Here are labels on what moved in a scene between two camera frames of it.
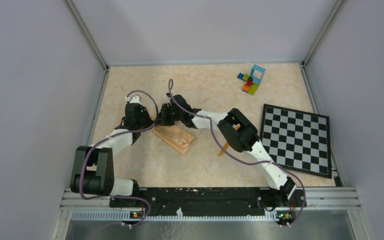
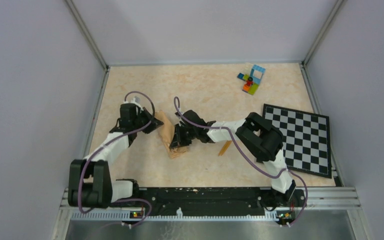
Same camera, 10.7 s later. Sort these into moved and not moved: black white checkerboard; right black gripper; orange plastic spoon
Moved: right black gripper
Not moved: orange plastic spoon; black white checkerboard
